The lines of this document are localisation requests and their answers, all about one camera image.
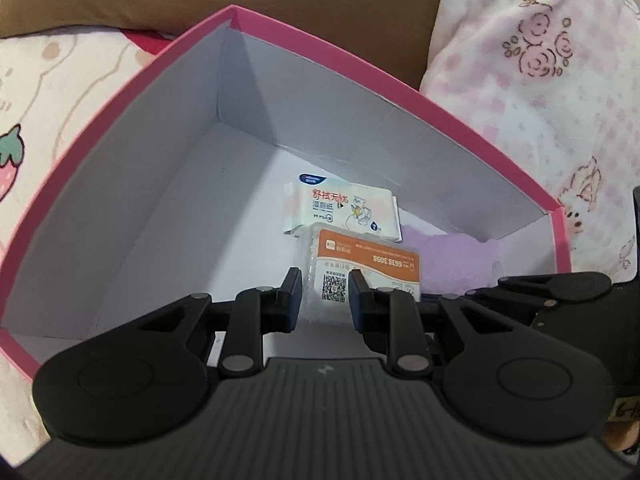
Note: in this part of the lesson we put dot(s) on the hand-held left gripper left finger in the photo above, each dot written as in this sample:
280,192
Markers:
295,297

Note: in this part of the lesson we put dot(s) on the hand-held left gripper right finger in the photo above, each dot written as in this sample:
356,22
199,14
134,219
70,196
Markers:
356,302

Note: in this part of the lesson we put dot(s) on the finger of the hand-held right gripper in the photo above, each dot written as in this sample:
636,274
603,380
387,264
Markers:
575,287

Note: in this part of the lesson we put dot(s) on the tissue pack with orange label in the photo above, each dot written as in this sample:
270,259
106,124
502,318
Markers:
370,255

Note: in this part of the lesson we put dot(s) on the white wet wipes packet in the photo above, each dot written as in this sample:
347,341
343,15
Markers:
340,210

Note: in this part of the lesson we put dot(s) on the pink cardboard box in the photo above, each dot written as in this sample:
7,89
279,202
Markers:
150,210

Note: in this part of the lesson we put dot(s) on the pink checked fleece blanket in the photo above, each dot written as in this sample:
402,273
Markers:
525,110

